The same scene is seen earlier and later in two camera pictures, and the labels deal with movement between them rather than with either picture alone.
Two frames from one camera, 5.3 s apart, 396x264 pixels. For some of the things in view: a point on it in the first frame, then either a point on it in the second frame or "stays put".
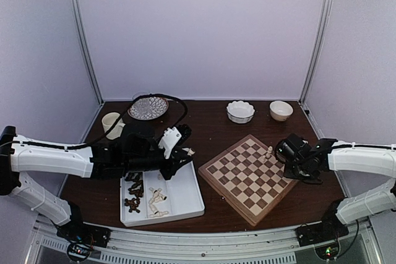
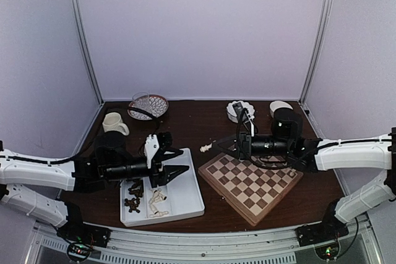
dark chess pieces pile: x=137 y=188 stays put
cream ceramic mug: x=108 y=120 stays put
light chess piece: x=190 y=152 → x=203 y=148
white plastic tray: x=146 y=196 stays put
